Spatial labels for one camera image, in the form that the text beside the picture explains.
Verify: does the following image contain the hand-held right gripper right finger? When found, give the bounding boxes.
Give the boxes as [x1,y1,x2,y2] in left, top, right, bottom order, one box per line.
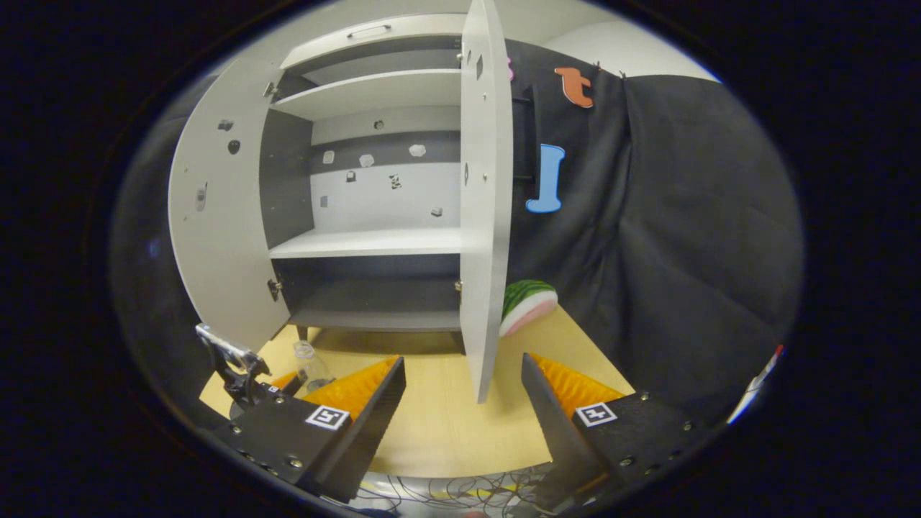
[521,353,713,508]

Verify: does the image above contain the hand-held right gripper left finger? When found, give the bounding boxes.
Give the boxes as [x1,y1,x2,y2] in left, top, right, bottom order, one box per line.
[213,355,408,504]

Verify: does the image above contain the clear plastic bottle green label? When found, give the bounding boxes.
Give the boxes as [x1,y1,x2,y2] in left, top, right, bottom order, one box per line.
[292,340,333,393]

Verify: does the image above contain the white cabinet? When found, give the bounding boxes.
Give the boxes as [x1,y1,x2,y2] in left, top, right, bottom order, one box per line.
[259,13,476,342]

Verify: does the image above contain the watermelon slice toy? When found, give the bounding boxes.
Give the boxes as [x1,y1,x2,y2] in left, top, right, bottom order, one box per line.
[499,279,559,339]

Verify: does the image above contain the tangle of black cables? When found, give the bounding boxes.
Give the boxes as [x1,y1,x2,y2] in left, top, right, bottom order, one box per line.
[356,468,569,518]

